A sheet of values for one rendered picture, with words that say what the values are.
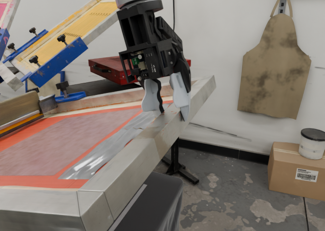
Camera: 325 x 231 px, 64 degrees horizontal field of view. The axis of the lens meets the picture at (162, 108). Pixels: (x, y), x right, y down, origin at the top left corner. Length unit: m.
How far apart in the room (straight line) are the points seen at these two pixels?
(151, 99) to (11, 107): 0.56
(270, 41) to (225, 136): 1.01
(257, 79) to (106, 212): 2.23
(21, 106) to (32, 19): 2.71
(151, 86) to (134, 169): 0.20
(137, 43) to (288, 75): 2.10
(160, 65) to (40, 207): 0.25
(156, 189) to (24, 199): 0.51
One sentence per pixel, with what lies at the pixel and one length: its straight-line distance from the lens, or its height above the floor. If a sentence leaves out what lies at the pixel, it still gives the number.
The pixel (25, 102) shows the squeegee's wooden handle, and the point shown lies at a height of 1.15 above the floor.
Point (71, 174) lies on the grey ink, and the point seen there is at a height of 1.21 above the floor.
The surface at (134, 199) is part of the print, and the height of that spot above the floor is 0.95.
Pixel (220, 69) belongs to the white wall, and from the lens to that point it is 2.53.
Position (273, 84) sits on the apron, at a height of 0.83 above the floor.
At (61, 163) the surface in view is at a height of 1.19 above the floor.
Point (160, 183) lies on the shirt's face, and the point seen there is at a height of 0.95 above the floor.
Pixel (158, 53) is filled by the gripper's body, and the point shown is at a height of 1.38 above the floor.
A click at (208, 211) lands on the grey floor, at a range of 2.17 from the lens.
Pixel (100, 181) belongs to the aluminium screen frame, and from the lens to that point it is 0.31.
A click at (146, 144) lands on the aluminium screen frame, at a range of 0.37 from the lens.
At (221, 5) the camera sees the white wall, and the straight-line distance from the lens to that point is 2.48.
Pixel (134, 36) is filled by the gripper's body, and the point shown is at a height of 1.41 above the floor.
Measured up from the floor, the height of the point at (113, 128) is 1.19.
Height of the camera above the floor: 1.45
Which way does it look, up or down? 21 degrees down
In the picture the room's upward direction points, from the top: straight up
